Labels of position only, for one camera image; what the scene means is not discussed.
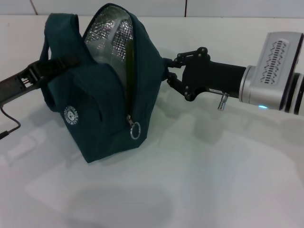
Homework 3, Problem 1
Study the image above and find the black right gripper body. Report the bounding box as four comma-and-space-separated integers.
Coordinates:
180, 55, 247, 99

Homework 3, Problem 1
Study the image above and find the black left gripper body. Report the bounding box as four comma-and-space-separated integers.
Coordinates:
0, 68, 33, 105

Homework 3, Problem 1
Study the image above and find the green cucumber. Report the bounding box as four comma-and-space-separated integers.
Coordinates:
125, 35, 137, 95

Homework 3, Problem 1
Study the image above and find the dark teal insulated lunch bag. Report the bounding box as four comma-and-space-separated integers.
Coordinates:
40, 2, 167, 164

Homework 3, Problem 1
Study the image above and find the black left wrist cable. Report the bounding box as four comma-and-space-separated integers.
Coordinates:
0, 105, 21, 141

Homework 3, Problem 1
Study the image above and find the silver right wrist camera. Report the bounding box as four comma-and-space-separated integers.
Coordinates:
249, 31, 304, 103

